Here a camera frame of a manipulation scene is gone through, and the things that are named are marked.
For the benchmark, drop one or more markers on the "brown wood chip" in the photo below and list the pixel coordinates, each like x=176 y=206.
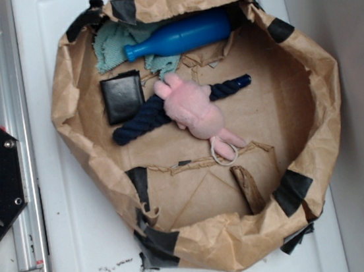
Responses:
x=249 y=189

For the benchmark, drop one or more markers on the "brown paper bag bin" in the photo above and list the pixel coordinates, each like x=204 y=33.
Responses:
x=185 y=207

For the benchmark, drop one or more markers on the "pink plush bunny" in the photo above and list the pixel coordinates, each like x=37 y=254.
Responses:
x=188 y=104

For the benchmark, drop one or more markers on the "black leather wallet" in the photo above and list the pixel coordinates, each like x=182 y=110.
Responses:
x=123 y=96

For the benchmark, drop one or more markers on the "blue plastic bottle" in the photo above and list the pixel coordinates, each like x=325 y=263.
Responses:
x=184 y=35

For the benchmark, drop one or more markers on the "teal green cloth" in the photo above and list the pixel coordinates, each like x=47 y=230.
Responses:
x=112 y=37

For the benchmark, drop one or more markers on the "aluminium frame rail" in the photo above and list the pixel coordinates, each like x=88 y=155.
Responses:
x=29 y=230

